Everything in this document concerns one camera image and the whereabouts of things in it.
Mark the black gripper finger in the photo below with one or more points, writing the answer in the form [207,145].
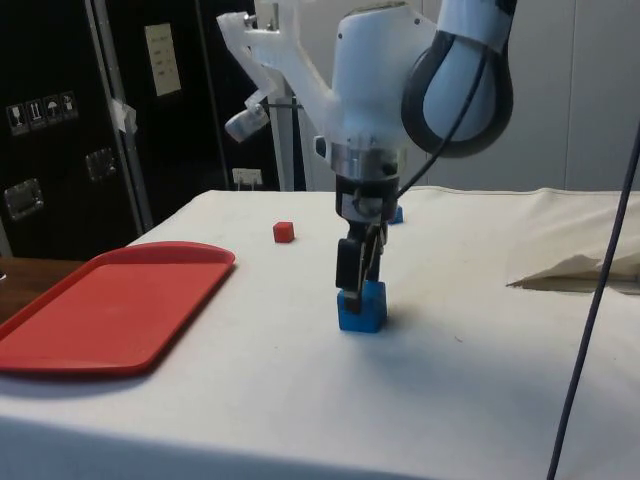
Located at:
[350,265]
[378,255]

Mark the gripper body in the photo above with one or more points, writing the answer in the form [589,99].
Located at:
[350,195]

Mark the small blue cube block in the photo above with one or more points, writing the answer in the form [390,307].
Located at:
[398,216]

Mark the large blue cube block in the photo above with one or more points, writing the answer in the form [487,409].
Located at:
[372,312]

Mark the small red cube block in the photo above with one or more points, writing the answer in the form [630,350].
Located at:
[283,233]

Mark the red tray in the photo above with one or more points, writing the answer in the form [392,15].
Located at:
[110,310]

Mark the black cabinet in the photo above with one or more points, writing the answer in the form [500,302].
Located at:
[50,165]

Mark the white printed bracket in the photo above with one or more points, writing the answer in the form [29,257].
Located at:
[280,45]

